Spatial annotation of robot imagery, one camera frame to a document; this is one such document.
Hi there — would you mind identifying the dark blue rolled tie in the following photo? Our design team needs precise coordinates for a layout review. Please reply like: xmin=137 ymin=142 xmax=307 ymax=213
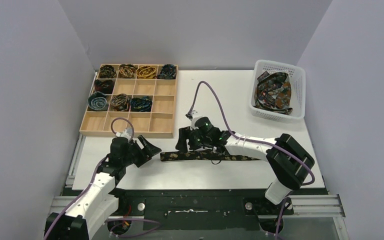
xmin=157 ymin=64 xmax=177 ymax=80

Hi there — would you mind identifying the pile of patterned ties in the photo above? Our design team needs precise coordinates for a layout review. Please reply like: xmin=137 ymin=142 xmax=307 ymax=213
xmin=253 ymin=71 xmax=293 ymax=116

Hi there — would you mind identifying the black gold floral tie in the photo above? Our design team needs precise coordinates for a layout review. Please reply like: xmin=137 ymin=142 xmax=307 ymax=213
xmin=159 ymin=150 xmax=259 ymax=162

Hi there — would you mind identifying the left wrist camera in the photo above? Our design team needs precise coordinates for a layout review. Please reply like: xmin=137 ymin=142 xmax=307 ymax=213
xmin=115 ymin=128 xmax=134 ymax=140

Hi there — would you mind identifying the maroon rolled tie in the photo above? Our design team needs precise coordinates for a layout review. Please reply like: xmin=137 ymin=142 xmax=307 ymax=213
xmin=94 ymin=79 xmax=115 ymax=95

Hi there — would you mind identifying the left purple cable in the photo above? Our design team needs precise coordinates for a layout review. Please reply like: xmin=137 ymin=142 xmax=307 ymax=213
xmin=42 ymin=117 xmax=162 ymax=240

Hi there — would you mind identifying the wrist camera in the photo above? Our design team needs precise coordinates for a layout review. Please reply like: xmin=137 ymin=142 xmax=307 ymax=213
xmin=185 ymin=110 xmax=204 ymax=130
xmin=115 ymin=128 xmax=134 ymax=140

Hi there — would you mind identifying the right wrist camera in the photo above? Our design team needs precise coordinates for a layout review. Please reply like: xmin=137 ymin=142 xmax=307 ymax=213
xmin=185 ymin=110 xmax=204 ymax=130

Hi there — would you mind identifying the wooden compartment tray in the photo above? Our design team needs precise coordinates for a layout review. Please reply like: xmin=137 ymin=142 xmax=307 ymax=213
xmin=79 ymin=63 xmax=179 ymax=138

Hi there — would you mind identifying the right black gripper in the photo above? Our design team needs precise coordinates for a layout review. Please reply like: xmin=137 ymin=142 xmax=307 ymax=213
xmin=176 ymin=125 xmax=211 ymax=153

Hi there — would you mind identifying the white plastic basket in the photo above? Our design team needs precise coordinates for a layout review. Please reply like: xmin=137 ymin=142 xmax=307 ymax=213
xmin=249 ymin=59 xmax=306 ymax=123

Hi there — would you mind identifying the dark rolled tie top-left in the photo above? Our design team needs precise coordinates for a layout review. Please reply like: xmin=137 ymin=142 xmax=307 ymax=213
xmin=98 ymin=64 xmax=117 ymax=79

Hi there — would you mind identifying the teal dark rolled tie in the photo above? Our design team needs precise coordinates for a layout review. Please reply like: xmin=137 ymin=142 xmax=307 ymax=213
xmin=130 ymin=96 xmax=153 ymax=112

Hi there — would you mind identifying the light blue rolled tie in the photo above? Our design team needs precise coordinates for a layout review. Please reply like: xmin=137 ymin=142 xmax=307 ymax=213
xmin=87 ymin=91 xmax=109 ymax=112

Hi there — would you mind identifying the brown patterned rolled tie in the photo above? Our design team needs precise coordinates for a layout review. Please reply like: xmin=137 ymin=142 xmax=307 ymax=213
xmin=110 ymin=93 xmax=131 ymax=112

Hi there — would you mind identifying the yellow rolled tie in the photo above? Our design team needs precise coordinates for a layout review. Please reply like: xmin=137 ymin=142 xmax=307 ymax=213
xmin=136 ymin=65 xmax=158 ymax=79

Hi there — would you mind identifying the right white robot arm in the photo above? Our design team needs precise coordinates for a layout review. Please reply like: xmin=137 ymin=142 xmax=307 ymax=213
xmin=175 ymin=116 xmax=315 ymax=205

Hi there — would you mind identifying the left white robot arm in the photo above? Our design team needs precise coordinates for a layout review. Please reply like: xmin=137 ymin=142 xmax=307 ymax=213
xmin=43 ymin=133 xmax=162 ymax=240

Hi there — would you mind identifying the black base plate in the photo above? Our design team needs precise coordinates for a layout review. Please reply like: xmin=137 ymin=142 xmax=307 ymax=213
xmin=109 ymin=188 xmax=324 ymax=233

